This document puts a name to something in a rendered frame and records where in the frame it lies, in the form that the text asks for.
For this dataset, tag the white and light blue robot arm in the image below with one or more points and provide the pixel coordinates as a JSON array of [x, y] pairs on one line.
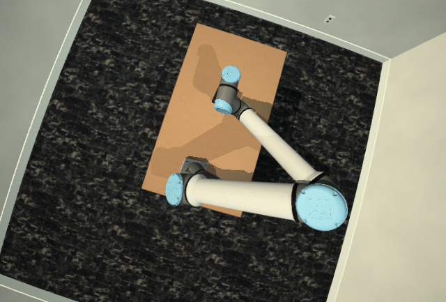
[[319, 205]]

